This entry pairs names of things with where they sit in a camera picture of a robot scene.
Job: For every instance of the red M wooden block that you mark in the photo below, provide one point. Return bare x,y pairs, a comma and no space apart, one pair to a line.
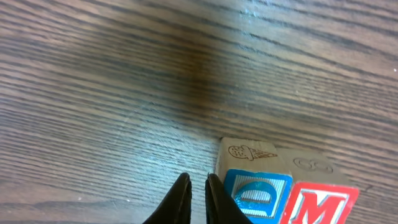
320,193

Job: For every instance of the blue D wooden block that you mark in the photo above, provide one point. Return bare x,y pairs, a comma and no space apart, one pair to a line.
254,175

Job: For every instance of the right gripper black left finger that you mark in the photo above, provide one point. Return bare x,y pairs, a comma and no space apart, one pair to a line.
175,208

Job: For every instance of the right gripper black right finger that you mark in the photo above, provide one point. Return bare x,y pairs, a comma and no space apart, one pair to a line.
220,207

